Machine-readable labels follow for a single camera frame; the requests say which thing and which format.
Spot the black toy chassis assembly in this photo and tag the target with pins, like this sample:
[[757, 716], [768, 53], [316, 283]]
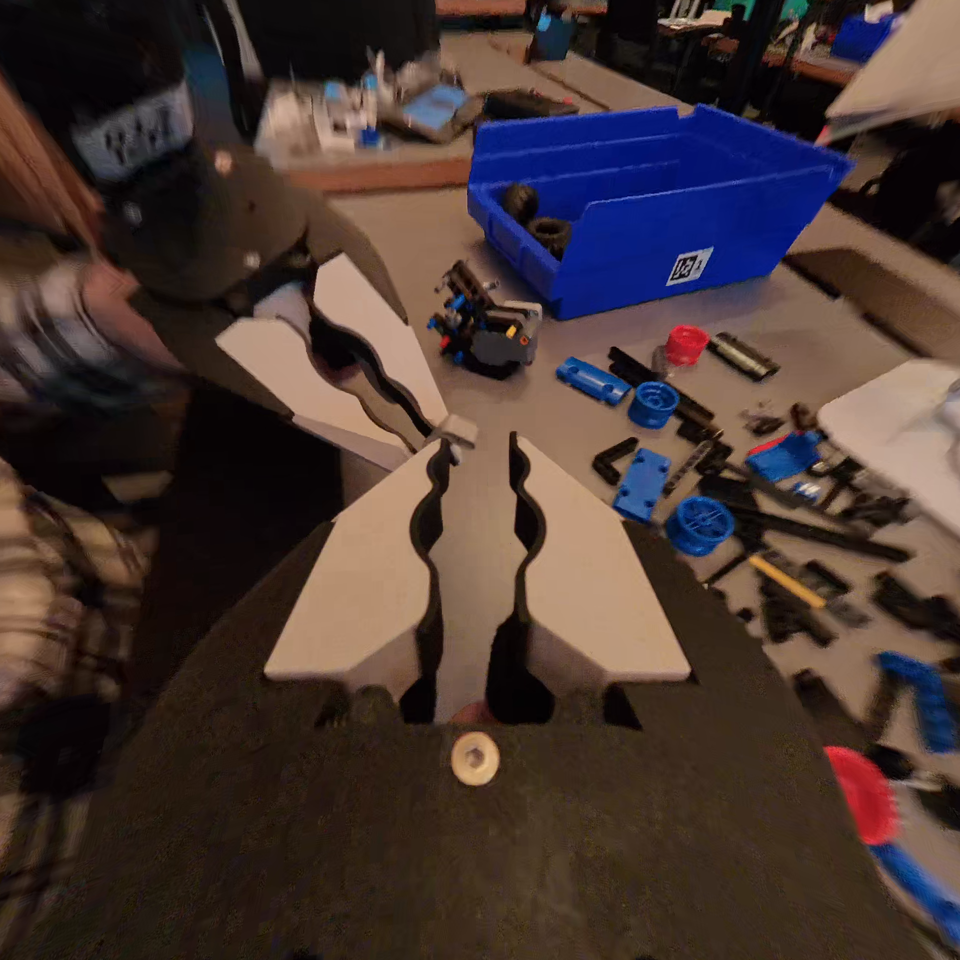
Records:
[[495, 345]]

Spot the short yellow axle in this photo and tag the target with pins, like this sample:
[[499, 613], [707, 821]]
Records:
[[787, 581]]

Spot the person's left hand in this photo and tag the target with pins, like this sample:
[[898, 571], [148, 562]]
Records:
[[127, 319]]

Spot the blue narrow panel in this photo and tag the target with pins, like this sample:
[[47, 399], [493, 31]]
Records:
[[915, 885]]

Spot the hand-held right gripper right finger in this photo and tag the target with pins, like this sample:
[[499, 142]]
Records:
[[607, 600]]

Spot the blue hinged panel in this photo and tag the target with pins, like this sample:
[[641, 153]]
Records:
[[784, 457]]

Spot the plaid shirt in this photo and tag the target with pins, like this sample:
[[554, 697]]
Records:
[[60, 600]]

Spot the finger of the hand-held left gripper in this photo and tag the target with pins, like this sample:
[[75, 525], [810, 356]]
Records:
[[375, 322], [300, 375]]

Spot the red wheel rim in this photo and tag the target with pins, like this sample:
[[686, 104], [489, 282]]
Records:
[[686, 341], [862, 795]]

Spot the book stand with white base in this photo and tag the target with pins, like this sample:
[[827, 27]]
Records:
[[900, 427]]

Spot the blue wheel rim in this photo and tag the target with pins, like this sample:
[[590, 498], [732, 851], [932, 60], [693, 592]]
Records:
[[651, 405], [697, 525]]

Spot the black large L beam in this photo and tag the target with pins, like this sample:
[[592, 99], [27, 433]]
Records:
[[611, 461]]

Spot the small blue connector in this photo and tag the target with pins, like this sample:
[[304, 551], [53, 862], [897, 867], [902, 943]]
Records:
[[806, 489]]

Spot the blue large L beam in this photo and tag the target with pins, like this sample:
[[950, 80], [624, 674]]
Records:
[[919, 697]]

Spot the person's left forearm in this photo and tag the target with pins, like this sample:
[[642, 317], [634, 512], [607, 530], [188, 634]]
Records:
[[60, 337]]

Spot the grey desk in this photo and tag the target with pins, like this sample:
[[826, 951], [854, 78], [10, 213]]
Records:
[[525, 390]]

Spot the grey tablet device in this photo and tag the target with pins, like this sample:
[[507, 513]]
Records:
[[435, 105]]

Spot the pile of black beams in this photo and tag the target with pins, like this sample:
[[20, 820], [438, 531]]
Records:
[[825, 536]]

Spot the blue flat panel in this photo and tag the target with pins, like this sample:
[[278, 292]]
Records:
[[641, 484], [592, 379]]

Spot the light grey L beam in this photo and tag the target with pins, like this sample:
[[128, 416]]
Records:
[[457, 431]]

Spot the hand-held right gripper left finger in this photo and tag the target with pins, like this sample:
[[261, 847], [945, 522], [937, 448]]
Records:
[[352, 600]]

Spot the black rubber tire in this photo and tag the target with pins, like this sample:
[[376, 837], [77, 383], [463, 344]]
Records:
[[547, 234], [519, 201]]

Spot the black box device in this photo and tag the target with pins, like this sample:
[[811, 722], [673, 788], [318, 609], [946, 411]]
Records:
[[529, 105]]

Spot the black cylindrical panel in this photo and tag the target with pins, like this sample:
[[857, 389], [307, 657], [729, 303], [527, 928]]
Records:
[[742, 356]]

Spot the blue tagged plastic bin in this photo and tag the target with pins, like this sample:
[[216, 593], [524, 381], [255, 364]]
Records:
[[675, 210]]

